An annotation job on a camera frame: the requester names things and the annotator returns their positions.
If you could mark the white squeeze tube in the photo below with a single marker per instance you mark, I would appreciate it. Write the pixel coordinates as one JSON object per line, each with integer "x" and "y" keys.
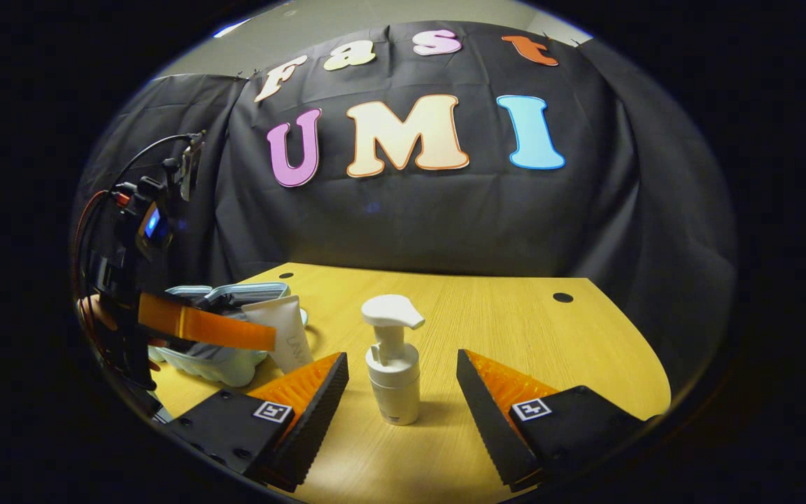
{"x": 284, "y": 329}

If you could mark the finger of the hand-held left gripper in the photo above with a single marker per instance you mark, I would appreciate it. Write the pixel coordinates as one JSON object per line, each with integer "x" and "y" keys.
{"x": 207, "y": 325}

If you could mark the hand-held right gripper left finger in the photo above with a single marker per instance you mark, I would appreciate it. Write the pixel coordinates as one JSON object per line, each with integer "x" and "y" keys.
{"x": 319, "y": 420}

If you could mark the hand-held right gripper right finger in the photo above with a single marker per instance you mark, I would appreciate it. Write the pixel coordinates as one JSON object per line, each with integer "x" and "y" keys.
{"x": 490, "y": 427}

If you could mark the ceiling light panel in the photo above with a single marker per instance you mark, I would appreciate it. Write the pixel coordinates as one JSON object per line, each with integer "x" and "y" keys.
{"x": 229, "y": 28}

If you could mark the white pump bottle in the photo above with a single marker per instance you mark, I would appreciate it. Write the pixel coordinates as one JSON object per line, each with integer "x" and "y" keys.
{"x": 392, "y": 392}

